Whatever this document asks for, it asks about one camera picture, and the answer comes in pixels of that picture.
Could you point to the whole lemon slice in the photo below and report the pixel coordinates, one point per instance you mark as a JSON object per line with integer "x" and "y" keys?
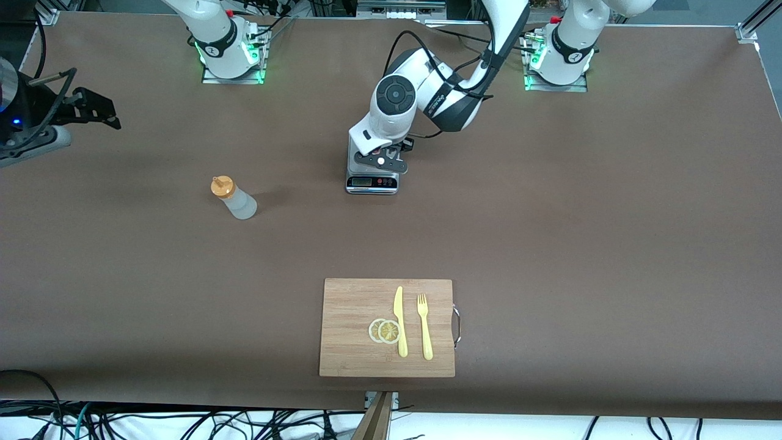
{"x": 389, "y": 332}

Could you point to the white power strip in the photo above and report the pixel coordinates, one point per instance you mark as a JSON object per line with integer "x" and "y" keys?
{"x": 397, "y": 13}

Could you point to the aluminium frame profile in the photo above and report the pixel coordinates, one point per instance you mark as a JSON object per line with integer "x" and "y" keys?
{"x": 47, "y": 13}
{"x": 746, "y": 32}

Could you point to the small metal bracket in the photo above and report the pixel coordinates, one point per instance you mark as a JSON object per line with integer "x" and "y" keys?
{"x": 395, "y": 400}

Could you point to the bamboo cutting board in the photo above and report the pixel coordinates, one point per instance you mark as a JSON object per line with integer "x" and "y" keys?
{"x": 348, "y": 348}

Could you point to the wooden post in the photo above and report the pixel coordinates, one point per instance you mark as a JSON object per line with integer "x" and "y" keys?
{"x": 376, "y": 421}

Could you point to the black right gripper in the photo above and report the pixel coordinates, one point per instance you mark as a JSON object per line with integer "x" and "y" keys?
{"x": 38, "y": 105}

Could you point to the brown table cover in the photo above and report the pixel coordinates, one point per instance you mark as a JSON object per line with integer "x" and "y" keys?
{"x": 550, "y": 305}

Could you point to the silver digital kitchen scale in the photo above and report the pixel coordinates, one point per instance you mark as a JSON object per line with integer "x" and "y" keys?
{"x": 372, "y": 183}

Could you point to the yellow plastic knife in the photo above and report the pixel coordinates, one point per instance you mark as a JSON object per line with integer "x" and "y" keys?
{"x": 401, "y": 330}

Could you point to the clear sauce bottle orange cap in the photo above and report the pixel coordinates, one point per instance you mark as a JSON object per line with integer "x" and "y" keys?
{"x": 241, "y": 205}

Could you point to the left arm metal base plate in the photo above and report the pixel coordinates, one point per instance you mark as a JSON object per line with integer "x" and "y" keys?
{"x": 574, "y": 87}

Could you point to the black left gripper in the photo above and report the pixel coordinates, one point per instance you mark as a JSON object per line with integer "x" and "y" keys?
{"x": 404, "y": 145}

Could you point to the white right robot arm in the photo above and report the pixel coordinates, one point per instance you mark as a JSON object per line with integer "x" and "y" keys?
{"x": 214, "y": 36}

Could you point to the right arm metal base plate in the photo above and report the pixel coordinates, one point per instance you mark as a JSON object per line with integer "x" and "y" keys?
{"x": 235, "y": 79}

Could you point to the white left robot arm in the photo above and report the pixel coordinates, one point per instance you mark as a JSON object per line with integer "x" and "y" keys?
{"x": 397, "y": 98}

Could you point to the yellow plastic fork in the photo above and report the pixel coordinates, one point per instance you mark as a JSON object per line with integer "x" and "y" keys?
{"x": 426, "y": 336}

